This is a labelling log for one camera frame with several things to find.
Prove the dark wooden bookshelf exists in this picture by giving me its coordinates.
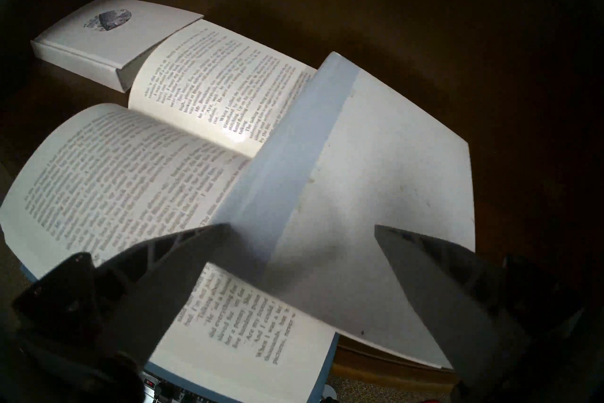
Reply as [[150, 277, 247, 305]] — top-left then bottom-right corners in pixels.
[[0, 0, 604, 391]]

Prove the teal cover paperback book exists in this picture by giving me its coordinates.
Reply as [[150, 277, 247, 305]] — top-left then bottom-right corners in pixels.
[[0, 20, 340, 403]]

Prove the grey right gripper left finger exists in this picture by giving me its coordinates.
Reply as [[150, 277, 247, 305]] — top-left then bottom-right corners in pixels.
[[12, 224, 232, 367]]

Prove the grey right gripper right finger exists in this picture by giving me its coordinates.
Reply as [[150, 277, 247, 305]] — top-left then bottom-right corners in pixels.
[[375, 225, 586, 386]]

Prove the white book round illustration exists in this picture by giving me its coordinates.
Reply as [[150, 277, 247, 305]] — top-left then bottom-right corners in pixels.
[[31, 0, 204, 93]]

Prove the white hardcover book blue spine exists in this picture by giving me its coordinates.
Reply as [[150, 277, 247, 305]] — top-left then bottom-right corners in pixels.
[[208, 52, 476, 369]]

